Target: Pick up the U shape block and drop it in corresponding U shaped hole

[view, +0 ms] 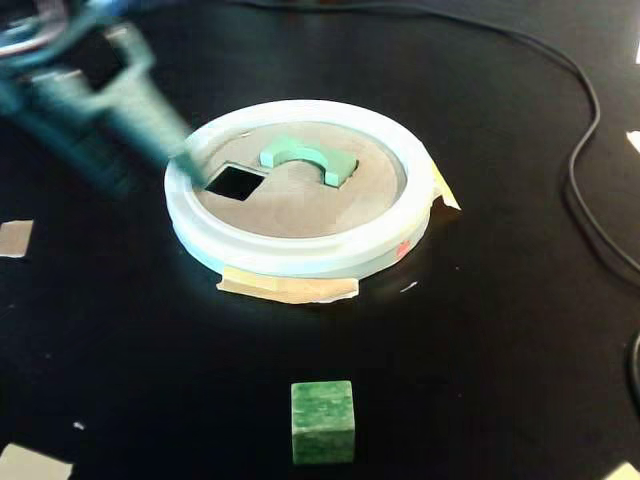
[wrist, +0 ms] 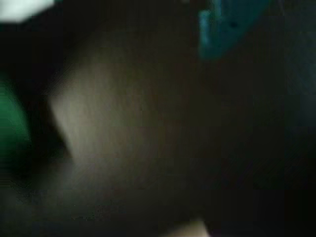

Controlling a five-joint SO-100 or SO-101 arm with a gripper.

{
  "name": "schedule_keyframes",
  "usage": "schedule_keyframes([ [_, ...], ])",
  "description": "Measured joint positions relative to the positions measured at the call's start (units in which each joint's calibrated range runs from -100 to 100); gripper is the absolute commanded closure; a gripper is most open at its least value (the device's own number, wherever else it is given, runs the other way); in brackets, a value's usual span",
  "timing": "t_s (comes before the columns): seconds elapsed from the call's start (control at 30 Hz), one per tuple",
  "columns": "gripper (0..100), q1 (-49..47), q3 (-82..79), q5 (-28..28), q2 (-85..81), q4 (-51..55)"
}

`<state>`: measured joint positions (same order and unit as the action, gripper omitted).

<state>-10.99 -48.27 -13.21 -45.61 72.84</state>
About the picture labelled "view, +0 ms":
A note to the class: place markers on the teal gripper black servo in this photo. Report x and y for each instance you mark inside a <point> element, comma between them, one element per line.
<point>145,116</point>

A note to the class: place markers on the light green U shape block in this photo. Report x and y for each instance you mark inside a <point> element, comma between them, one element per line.
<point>332,167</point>

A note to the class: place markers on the white round shape sorter container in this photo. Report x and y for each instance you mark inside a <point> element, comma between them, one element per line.
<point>300,245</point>

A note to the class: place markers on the dark green cube block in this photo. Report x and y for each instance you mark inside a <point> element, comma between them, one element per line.
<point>322,425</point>

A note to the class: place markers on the beige paper tape square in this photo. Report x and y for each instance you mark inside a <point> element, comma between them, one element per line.
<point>15,239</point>

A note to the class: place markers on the long tan masking tape strip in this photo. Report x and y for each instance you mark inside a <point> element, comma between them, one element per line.
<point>300,290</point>

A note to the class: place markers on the tan tape piece bottom-left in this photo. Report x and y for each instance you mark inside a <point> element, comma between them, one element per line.
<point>30,462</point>

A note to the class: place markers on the short tan masking tape strip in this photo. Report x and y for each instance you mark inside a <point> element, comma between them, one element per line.
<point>445,192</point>

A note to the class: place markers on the small white paper piece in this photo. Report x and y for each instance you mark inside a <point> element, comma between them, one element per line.
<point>635,141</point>

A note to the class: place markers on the pale yellow paper corner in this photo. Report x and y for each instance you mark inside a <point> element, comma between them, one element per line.
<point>627,472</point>

